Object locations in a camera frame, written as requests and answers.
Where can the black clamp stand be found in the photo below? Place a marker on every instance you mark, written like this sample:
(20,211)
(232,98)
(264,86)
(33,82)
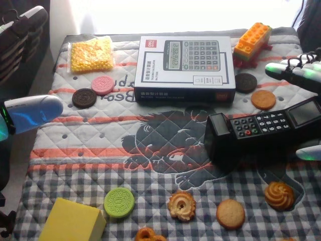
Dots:
(6,221)

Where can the dark brown sandwich cookie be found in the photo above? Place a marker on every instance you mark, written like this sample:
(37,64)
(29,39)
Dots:
(84,98)
(246,82)

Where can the grey quilt with printed bear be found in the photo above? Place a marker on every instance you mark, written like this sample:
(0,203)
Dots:
(100,130)

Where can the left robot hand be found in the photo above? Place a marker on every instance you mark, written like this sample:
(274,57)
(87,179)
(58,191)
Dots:
(35,113)

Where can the bag of yellow beads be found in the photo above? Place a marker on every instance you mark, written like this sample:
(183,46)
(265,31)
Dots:
(90,55)

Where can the yellow sponge block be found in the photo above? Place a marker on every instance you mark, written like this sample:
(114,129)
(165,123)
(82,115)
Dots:
(71,221)

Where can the round tan biscuit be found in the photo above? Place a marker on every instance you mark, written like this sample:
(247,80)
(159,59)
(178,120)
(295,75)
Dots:
(263,100)
(230,214)

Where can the pink sandwich cookie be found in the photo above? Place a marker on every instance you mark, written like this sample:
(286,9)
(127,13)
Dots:
(102,85)

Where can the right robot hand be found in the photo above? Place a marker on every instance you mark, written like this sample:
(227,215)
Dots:
(301,72)

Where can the green sandwich cookie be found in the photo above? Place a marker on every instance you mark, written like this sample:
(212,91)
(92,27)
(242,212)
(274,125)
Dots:
(119,202)

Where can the large black toy phone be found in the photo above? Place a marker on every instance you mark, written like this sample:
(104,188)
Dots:
(225,150)

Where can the swirl butter cookie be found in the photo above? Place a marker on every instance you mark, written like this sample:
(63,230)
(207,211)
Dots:
(279,197)

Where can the pretzel butter cookie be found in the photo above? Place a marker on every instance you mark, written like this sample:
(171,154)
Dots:
(141,234)

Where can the white calculator box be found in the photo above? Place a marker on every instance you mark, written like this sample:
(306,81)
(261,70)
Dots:
(160,62)

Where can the orange toy brick block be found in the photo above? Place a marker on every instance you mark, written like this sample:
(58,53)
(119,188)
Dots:
(252,40)

